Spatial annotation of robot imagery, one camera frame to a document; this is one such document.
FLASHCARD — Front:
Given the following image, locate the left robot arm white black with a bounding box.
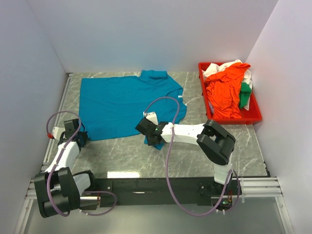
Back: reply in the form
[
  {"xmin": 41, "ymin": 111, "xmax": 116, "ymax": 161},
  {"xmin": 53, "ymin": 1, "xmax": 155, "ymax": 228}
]
[{"xmin": 34, "ymin": 131, "xmax": 98, "ymax": 218}]

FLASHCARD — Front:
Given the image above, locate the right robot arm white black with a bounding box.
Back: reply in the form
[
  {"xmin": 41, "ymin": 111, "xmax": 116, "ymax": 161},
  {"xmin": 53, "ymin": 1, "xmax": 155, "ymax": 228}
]
[{"xmin": 136, "ymin": 117, "xmax": 236, "ymax": 195}]

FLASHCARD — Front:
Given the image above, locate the black base beam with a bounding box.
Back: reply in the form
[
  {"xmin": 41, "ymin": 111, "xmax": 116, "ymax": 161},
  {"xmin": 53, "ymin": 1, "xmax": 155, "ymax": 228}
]
[{"xmin": 78, "ymin": 176, "xmax": 243, "ymax": 210}]

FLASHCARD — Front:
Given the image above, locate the orange t shirt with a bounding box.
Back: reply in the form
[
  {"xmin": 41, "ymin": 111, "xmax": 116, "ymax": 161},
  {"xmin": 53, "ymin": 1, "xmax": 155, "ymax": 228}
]
[{"xmin": 204, "ymin": 62, "xmax": 251, "ymax": 118}]

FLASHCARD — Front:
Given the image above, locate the white t shirt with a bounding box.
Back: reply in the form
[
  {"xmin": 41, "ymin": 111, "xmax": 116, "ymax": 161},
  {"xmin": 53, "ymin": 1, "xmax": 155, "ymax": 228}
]
[{"xmin": 202, "ymin": 58, "xmax": 254, "ymax": 112}]

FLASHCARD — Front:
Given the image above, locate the green t shirt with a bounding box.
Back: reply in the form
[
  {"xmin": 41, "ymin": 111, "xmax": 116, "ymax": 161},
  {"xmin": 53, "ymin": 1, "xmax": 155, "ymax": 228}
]
[{"xmin": 239, "ymin": 82, "xmax": 252, "ymax": 111}]

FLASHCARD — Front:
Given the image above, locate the red plastic bin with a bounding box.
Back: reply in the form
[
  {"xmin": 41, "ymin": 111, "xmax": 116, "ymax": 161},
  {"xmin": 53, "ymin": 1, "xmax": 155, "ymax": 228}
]
[{"xmin": 198, "ymin": 62, "xmax": 262, "ymax": 125}]

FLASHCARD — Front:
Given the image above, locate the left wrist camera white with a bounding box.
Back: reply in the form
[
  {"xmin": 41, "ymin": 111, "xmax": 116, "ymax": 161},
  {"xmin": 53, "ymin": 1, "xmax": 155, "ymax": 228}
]
[{"xmin": 47, "ymin": 126, "xmax": 65, "ymax": 140}]

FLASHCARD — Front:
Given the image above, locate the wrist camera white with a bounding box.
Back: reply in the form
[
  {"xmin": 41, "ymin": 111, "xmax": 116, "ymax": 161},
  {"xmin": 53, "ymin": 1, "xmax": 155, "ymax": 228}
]
[
  {"xmin": 47, "ymin": 126, "xmax": 65, "ymax": 140},
  {"xmin": 143, "ymin": 112, "xmax": 158, "ymax": 125}
]

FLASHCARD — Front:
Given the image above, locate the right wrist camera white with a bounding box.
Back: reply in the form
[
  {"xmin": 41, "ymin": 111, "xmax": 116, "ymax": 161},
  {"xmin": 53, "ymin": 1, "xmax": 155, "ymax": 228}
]
[{"xmin": 143, "ymin": 112, "xmax": 158, "ymax": 125}]

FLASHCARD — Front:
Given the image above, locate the aluminium rail frame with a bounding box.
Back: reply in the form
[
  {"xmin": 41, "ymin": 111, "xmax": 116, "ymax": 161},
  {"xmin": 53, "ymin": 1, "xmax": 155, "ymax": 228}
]
[{"xmin": 14, "ymin": 72, "xmax": 293, "ymax": 234}]

